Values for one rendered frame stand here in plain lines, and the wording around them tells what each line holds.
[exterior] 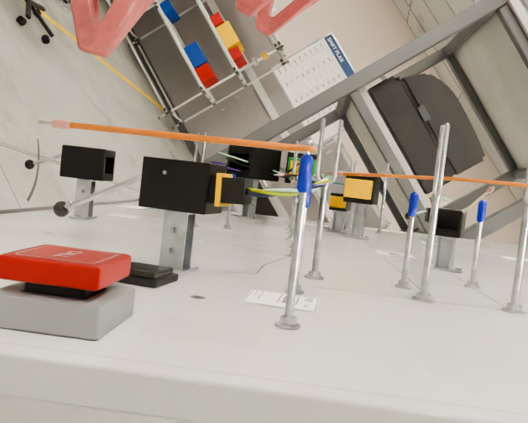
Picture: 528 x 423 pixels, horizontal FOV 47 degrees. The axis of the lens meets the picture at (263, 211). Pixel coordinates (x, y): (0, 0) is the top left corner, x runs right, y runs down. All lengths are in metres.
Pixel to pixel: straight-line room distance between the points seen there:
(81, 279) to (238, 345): 0.08
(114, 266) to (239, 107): 8.04
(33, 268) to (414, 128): 1.34
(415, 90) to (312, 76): 6.74
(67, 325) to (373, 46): 8.18
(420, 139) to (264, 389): 1.35
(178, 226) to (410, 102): 1.15
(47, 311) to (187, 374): 0.08
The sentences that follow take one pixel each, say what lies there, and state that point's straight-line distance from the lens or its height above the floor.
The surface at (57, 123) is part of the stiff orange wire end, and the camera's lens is 0.40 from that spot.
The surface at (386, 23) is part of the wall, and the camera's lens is 8.53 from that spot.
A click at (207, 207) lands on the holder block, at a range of 0.48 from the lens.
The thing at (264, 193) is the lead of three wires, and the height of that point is 1.20.
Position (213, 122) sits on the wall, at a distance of 8.37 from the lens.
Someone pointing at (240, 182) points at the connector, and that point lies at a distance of 0.47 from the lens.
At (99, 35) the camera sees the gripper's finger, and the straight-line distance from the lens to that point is 0.32.
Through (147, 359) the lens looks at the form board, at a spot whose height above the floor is 1.14.
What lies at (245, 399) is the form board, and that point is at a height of 1.18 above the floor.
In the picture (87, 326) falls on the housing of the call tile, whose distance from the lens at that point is 0.30.
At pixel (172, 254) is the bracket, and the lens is 0.50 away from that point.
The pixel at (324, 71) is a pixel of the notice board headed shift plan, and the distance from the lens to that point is 8.30.
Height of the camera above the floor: 1.24
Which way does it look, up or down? 5 degrees down
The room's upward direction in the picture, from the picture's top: 61 degrees clockwise
